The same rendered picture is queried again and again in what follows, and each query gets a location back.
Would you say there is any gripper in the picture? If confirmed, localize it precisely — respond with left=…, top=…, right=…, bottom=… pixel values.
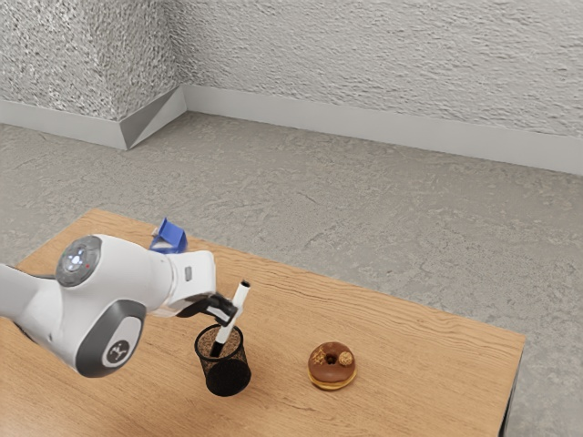
left=175, top=293, right=240, bottom=326

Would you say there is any white marker pen black cap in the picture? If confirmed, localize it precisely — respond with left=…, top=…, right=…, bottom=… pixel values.
left=209, top=278, right=251, bottom=359

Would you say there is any black mesh pen holder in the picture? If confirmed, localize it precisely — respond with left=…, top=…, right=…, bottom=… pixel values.
left=194, top=323, right=252, bottom=398

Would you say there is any chocolate glazed donut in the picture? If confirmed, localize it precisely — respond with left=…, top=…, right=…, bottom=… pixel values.
left=307, top=341, right=359, bottom=391

